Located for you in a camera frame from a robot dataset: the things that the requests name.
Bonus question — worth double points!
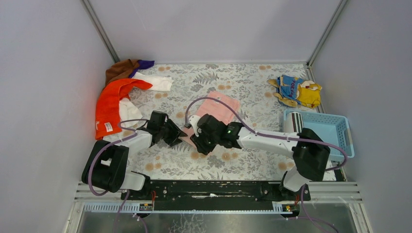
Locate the pink towel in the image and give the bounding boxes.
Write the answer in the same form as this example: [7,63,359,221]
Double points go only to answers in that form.
[184,91,240,152]

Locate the green white striped towel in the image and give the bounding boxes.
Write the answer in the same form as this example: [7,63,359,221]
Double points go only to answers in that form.
[283,112,304,133]

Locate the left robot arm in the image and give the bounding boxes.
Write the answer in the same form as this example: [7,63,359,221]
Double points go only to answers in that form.
[81,111,187,196]

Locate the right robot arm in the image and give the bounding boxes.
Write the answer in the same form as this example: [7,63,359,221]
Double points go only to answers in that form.
[187,114,330,192]

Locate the floral table cloth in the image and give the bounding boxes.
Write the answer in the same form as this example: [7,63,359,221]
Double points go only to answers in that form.
[127,64,306,181]

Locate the red orange towel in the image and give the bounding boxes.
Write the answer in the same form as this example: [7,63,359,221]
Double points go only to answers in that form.
[95,79,153,140]

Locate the purple towel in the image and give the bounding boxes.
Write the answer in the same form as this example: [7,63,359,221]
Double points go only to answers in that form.
[129,60,155,78]

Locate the brown towel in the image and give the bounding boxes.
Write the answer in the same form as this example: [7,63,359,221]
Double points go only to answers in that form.
[105,59,139,86]

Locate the blue yellow cartoon towel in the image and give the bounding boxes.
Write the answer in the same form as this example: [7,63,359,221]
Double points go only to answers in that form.
[268,75,322,109]

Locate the light blue plastic basket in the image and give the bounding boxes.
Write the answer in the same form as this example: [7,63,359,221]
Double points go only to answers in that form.
[298,111,355,158]

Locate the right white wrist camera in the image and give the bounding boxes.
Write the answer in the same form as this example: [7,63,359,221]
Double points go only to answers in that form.
[189,115,201,137]

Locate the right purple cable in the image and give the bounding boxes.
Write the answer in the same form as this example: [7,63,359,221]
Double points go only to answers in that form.
[184,97,349,233]

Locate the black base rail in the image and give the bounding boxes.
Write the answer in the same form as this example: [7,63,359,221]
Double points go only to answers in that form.
[121,180,311,211]

